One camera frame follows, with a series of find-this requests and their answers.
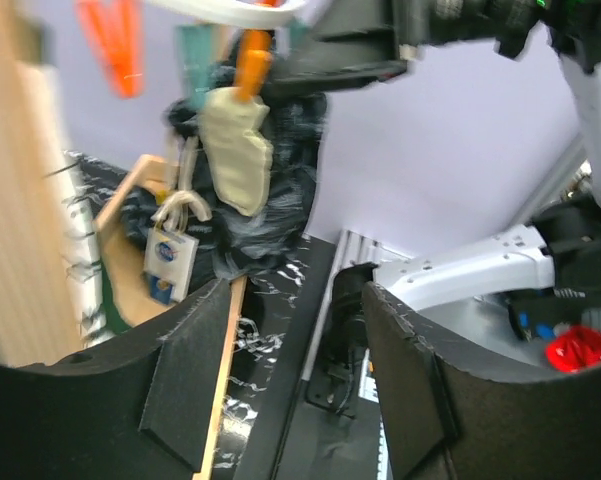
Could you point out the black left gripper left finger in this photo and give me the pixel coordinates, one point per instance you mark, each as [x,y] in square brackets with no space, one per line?
[135,407]

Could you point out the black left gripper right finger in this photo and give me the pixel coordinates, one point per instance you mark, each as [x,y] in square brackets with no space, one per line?
[455,410]

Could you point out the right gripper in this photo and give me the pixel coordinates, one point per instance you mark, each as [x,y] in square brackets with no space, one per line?
[356,43]

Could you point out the white round clip hanger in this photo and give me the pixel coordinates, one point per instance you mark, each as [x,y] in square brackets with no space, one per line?
[234,13]

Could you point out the orange clothespin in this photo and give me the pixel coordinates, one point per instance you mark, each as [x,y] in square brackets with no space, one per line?
[113,30]
[253,63]

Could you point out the cream sock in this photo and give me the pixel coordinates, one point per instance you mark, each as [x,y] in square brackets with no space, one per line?
[239,156]

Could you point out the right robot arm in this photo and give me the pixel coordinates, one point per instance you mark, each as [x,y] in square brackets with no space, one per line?
[516,291]

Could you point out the red object outside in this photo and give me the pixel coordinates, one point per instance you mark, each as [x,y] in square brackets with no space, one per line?
[577,349]

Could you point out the teal clothespin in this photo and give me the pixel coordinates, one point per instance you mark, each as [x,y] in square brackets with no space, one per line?
[198,47]

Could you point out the white printed t-shirt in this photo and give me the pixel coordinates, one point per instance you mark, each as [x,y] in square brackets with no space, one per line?
[85,265]

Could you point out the dark patterned garment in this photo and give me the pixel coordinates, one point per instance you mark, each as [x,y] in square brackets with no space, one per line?
[231,244]

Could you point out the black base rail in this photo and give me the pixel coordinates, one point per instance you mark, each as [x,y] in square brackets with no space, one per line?
[318,417]

